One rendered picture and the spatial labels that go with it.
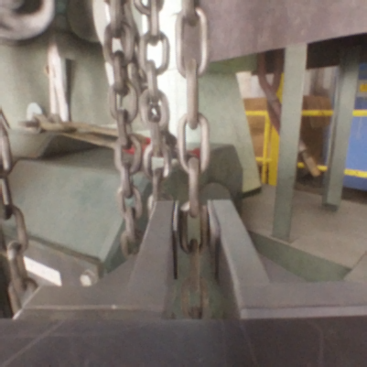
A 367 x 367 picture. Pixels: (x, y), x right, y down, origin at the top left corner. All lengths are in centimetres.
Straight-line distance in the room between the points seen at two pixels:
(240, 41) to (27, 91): 83
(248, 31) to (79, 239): 58
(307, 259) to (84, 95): 106
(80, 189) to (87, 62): 101
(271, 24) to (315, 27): 10
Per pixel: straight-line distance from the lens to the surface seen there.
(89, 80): 128
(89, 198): 31
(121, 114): 18
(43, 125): 50
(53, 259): 32
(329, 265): 66
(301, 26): 63
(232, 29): 73
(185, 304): 17
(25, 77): 121
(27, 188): 40
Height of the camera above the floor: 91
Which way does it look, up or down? 15 degrees down
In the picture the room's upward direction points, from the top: 1 degrees counter-clockwise
